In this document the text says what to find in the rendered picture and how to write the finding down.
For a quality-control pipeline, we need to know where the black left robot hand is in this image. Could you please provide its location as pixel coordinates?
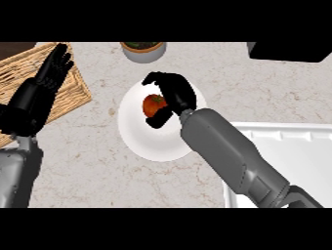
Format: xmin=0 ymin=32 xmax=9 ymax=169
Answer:
xmin=0 ymin=42 xmax=76 ymax=138

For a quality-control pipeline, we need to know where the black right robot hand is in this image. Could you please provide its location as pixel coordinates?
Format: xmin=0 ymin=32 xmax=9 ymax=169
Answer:
xmin=140 ymin=71 xmax=199 ymax=130

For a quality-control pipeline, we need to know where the white round plate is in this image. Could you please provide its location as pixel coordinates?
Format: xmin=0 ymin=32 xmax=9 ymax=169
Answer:
xmin=117 ymin=78 xmax=208 ymax=163

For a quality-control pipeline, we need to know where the white tray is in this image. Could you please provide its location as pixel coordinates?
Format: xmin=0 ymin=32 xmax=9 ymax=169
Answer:
xmin=223 ymin=121 xmax=332 ymax=209

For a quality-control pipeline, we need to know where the wicker basket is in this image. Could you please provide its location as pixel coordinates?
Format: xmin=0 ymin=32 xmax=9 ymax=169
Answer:
xmin=0 ymin=42 xmax=95 ymax=156

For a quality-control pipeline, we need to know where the black appliance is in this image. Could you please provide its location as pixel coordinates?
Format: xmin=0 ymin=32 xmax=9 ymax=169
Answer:
xmin=247 ymin=42 xmax=332 ymax=63

